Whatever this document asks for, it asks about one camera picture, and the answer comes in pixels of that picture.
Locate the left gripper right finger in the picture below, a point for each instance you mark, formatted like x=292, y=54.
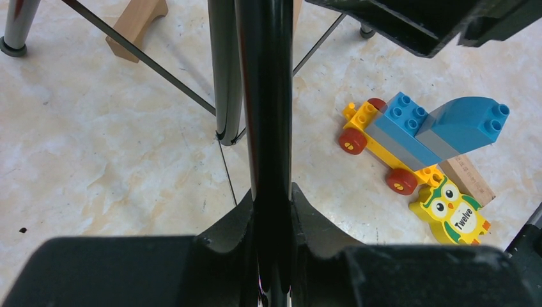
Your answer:
x=331, y=268

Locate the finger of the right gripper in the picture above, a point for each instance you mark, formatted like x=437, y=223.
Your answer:
x=425, y=27

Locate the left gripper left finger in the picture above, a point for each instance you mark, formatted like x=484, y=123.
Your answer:
x=215, y=268

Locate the toy block car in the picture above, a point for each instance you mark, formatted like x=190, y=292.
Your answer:
x=412, y=141

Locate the yellow owl block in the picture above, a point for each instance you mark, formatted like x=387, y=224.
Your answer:
x=453, y=217

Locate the wooden block near owl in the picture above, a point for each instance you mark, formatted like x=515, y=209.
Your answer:
x=465, y=175

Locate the brown wooden block under stand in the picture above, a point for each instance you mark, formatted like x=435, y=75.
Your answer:
x=136, y=18

